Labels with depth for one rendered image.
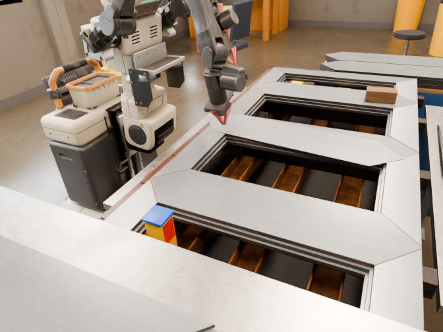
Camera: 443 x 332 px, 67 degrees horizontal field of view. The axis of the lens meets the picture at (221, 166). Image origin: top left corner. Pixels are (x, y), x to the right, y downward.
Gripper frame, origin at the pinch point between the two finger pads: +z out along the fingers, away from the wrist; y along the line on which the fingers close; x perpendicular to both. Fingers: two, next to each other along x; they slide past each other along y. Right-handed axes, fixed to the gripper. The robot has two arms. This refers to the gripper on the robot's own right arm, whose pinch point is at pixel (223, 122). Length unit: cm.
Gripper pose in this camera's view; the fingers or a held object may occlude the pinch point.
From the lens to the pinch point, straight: 114.1
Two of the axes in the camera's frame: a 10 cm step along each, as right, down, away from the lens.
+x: -9.0, -1.8, 4.1
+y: 4.1, -6.9, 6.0
